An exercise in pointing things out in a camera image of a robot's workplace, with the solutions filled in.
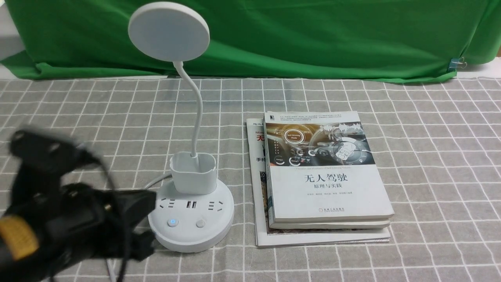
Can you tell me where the blue binder clip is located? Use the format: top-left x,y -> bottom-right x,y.
447,57 -> 468,72

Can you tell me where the grey checked tablecloth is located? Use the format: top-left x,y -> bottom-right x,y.
0,78 -> 501,282

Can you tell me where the white self-driving textbook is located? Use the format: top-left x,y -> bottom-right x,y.
263,111 -> 395,229

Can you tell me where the magazine under the book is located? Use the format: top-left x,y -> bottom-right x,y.
246,118 -> 391,248

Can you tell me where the white lamp power cable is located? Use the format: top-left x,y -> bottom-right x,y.
106,174 -> 173,282

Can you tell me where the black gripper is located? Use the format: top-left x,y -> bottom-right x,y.
1,183 -> 157,282

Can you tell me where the white desk lamp with base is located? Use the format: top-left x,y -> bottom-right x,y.
128,2 -> 234,253

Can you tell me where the green backdrop cloth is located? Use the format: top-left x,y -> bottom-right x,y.
1,0 -> 501,83

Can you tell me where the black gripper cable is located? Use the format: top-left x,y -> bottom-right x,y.
76,143 -> 132,282

